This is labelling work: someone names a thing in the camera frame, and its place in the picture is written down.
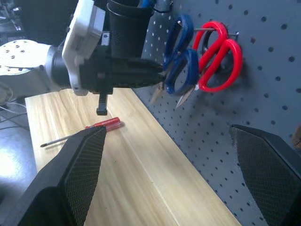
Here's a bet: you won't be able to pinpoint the blue item in pen holder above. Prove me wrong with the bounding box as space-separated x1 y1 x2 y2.
141 0 157 9

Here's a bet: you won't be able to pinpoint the red handled scissors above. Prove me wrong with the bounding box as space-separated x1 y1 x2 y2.
175 20 243 109

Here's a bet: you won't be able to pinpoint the white cable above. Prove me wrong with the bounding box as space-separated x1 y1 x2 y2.
0 101 28 123

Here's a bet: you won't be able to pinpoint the blue handled scissors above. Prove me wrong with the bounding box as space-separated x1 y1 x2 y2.
150 14 200 105

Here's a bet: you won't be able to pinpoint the brown object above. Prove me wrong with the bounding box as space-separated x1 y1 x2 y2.
292 124 301 149

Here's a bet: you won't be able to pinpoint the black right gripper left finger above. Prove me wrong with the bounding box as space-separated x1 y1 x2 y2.
0 126 108 226

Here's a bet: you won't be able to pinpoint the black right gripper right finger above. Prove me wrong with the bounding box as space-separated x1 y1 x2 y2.
229 124 301 226

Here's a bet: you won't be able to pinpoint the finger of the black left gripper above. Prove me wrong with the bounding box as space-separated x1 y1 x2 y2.
112 73 166 89
112 57 165 75

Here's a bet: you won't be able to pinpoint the red handled screwdriver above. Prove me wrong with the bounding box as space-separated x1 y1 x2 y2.
40 117 125 148

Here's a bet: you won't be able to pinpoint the black mesh pen holder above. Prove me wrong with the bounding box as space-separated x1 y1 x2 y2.
106 0 155 62

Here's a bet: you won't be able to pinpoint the dark grey pegboard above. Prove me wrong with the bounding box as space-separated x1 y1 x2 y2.
131 0 301 226

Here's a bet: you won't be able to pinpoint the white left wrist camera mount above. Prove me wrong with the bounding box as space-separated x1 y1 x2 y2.
61 0 106 96

